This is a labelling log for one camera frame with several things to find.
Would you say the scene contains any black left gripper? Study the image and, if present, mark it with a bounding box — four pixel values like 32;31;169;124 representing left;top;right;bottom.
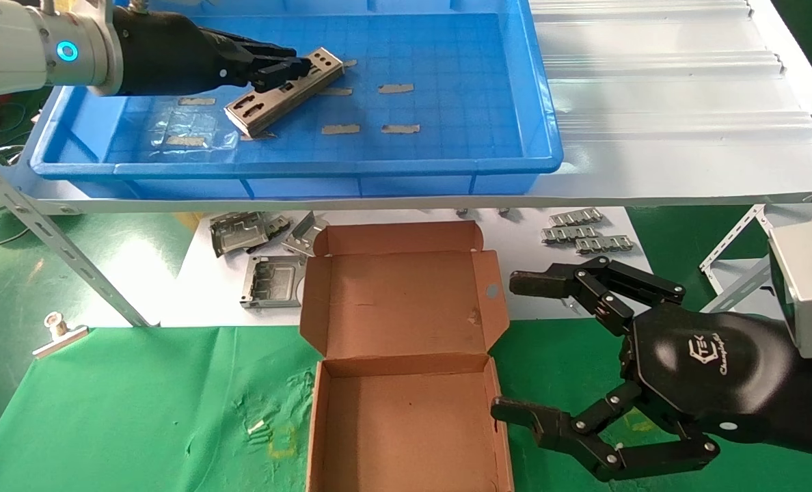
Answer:
113;8;312;96

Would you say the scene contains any square grey metal frame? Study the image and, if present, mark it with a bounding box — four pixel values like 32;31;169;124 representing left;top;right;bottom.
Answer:
240;255;306;310

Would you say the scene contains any white board under shelf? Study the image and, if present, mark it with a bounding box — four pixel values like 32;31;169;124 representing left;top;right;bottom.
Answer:
153;208;653;327

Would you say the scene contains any clear plastic film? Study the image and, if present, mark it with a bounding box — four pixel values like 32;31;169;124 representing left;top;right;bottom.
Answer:
150;109;239;152

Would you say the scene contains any blue plastic tray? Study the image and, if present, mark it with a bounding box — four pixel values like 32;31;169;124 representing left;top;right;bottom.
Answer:
29;0;563;199

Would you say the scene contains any green cloth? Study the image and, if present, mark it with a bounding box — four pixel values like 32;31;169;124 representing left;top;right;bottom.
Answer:
0;318;812;492

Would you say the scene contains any white metal shelf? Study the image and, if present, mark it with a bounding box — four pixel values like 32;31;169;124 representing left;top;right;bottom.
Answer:
0;0;812;329

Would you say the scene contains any silver binder clip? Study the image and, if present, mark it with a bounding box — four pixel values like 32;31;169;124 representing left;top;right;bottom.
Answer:
32;312;90;359

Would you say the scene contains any angled grey metal piece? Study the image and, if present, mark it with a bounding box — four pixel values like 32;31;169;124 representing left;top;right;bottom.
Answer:
282;210;329;258

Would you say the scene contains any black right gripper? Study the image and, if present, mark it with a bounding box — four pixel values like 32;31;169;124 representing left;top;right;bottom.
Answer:
491;256;812;482

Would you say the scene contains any brown cardboard box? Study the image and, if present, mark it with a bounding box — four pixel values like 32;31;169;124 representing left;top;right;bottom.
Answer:
299;220;515;492

